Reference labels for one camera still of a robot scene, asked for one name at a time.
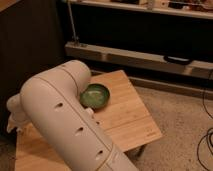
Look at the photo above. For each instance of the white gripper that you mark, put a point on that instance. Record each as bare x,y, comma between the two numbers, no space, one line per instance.
16,120

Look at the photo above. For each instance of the upper shelf with clutter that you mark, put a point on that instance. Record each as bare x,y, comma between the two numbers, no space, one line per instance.
149,7

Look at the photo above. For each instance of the wooden shelf board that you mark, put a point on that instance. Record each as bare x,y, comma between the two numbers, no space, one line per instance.
137,59

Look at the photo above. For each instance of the black handle on shelf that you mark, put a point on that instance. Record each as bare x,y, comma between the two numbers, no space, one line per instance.
179,61

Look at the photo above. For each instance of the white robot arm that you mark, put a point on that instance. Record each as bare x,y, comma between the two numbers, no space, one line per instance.
50,101

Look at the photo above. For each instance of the metal pole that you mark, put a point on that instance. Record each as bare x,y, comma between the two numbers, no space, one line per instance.
75,37

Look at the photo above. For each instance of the green bowl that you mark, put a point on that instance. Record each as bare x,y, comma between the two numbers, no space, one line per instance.
95,96

